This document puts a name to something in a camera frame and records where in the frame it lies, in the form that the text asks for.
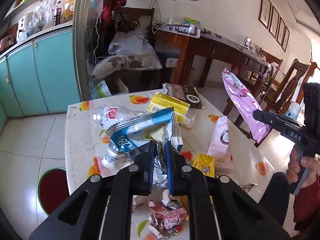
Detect person's right hand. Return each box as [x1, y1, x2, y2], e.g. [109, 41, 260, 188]
[286, 146, 320, 189]

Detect fruit print tablecloth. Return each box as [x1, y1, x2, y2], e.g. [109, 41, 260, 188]
[64, 89, 276, 240]

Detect blue silver snack wrapper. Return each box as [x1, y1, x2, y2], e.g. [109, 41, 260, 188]
[106, 108, 174, 153]

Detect pink white milk carton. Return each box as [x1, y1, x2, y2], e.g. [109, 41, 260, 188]
[207, 116, 234, 174]

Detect red bin with green rim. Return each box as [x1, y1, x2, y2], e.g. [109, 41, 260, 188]
[37, 167, 69, 215]

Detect teal kitchen cabinets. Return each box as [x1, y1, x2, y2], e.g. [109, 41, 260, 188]
[1, 23, 81, 128]

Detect framed wall pictures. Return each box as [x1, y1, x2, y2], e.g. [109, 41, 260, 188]
[258, 0, 290, 51]

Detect yellow open cardboard box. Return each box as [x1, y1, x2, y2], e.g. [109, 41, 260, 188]
[147, 92, 195, 128]

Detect dark wooden sideboard table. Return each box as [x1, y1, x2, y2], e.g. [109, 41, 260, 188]
[154, 24, 268, 95]

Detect crumpled pink paper wrapper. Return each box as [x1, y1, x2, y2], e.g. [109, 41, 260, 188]
[148, 200, 188, 239]

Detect dark brown snack bag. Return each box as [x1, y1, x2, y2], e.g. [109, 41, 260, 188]
[163, 83, 203, 109]

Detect crumpled silver white wrapper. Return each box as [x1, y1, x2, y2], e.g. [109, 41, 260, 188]
[153, 155, 182, 210]

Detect patterned beige cushion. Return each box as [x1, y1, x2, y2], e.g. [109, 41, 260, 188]
[92, 55, 162, 79]

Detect crushed clear plastic bottle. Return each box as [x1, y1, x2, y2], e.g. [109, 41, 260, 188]
[90, 105, 146, 170]

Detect yellow drink carton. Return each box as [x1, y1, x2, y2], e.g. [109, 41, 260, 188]
[192, 153, 215, 178]

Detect pink foil snack bag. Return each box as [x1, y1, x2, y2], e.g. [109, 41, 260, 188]
[222, 68, 270, 143]

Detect blue white small carton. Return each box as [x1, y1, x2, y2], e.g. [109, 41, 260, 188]
[170, 113, 183, 152]

